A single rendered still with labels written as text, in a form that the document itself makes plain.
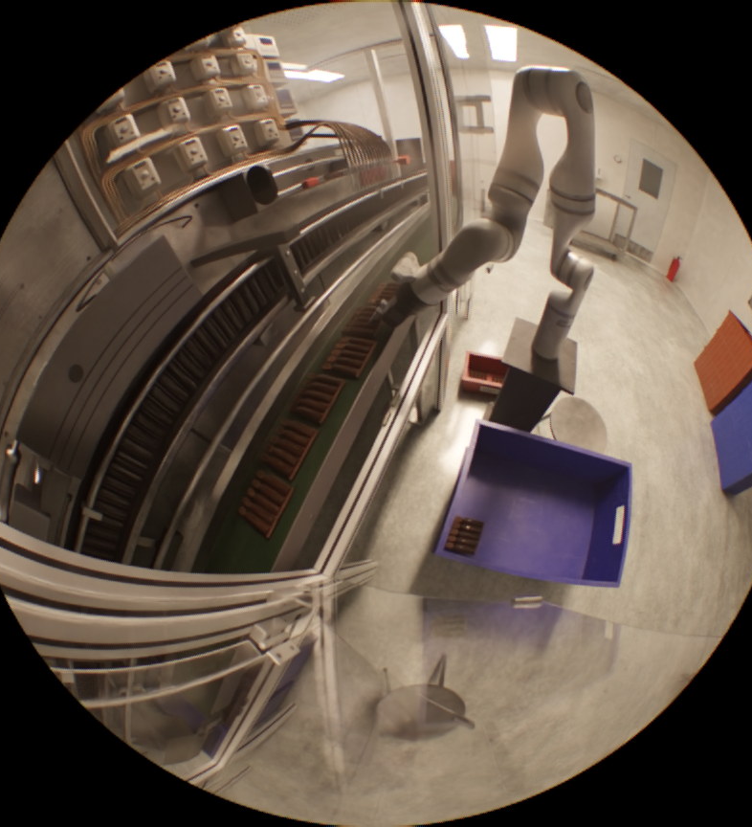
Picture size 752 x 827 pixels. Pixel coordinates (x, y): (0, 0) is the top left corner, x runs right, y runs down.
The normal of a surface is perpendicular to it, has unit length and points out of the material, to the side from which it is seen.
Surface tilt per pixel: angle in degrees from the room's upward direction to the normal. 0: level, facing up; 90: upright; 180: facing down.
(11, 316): 90
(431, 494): 0
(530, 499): 0
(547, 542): 0
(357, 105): 90
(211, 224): 90
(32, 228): 90
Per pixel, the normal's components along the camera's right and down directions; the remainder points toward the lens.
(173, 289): 0.90, 0.28
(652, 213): -0.40, 0.82
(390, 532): -0.17, -0.51
